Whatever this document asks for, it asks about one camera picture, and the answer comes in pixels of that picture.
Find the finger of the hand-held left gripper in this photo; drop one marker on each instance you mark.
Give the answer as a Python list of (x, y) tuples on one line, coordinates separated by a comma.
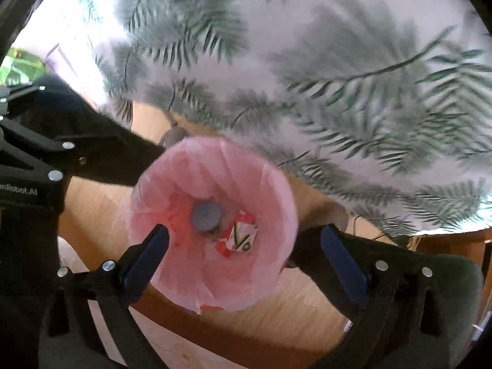
[(100, 142), (23, 11)]

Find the leaf print tablecloth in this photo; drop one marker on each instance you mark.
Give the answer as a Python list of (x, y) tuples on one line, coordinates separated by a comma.
[(307, 65)]

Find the grey blurred object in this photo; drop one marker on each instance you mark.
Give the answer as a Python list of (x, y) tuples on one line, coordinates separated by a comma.
[(173, 136)]

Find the green and white small box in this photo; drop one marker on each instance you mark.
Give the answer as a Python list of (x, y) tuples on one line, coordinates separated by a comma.
[(240, 234)]

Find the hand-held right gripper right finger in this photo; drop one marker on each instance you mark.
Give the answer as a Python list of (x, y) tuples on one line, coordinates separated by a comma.
[(344, 267)]

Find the bin with pink bag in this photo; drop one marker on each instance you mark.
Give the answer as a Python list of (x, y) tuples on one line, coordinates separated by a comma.
[(184, 276)]

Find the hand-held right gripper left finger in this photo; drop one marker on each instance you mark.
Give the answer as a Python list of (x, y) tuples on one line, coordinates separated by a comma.
[(148, 259)]

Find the purple item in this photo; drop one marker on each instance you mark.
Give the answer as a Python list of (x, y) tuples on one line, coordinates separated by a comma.
[(53, 55)]

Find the green drink can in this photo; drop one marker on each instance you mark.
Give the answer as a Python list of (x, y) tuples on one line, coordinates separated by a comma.
[(205, 215)]

